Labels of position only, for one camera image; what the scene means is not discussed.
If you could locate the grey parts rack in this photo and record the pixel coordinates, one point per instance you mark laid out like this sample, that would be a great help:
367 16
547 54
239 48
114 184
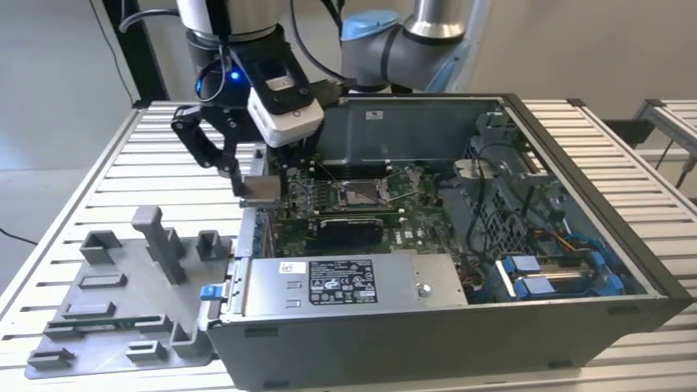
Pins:
136 294

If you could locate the grey drive cage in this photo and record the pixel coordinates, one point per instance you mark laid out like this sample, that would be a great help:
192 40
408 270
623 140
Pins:
501 212

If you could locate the green RAM stick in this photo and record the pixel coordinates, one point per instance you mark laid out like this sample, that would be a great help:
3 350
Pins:
123 322

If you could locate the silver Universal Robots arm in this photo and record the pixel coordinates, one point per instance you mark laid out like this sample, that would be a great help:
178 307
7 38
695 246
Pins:
403 53

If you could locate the slatted metal side table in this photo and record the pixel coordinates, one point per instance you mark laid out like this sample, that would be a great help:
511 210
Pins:
672 118

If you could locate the black open PC case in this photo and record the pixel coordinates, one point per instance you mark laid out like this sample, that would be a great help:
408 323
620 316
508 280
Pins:
436 347

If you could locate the green motherboard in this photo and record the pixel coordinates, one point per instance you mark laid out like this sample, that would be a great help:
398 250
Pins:
419 220

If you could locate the silver power supply unit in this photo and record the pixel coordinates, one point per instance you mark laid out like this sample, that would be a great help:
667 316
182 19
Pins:
272 286

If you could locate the black frame post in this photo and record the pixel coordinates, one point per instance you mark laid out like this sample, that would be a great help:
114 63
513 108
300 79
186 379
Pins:
144 61

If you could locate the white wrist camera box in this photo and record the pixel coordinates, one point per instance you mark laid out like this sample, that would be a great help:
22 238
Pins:
288 122

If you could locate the black graphics card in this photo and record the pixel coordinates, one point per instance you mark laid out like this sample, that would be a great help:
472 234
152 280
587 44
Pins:
348 233

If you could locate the silver square CPU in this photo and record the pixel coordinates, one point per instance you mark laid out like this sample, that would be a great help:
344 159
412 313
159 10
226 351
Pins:
264 188

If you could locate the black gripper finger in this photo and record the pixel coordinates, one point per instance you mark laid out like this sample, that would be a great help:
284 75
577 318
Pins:
286 183
202 147

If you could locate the RAM slot with white clips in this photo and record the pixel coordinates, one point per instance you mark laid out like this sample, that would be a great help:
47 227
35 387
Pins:
348 165
356 211

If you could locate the blue case latch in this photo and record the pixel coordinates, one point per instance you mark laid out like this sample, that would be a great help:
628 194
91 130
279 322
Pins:
211 293

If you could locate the CPU socket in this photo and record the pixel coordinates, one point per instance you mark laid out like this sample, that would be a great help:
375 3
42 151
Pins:
362 196

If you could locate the hard disk in blue carrier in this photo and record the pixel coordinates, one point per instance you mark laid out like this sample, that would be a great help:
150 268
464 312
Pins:
520 264
536 284

